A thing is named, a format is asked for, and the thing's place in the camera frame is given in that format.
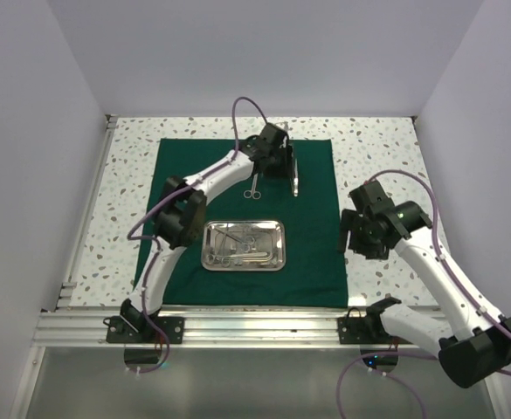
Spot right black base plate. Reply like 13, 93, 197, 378
336, 307, 410, 346

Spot aluminium mounting rail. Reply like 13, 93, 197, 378
31, 307, 492, 350

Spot steel forceps tweezers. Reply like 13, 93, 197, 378
288, 144, 300, 197

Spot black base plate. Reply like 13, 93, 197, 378
103, 315, 185, 345
336, 307, 410, 346

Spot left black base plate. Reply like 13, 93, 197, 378
103, 315, 185, 345

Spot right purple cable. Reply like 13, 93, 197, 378
336, 168, 511, 419

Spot steel instrument tray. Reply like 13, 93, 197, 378
200, 220, 287, 271

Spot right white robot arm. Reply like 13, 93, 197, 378
337, 180, 511, 388

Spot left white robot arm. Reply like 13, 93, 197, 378
120, 122, 295, 343

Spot steel surgical scissors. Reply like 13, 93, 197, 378
243, 174, 261, 200

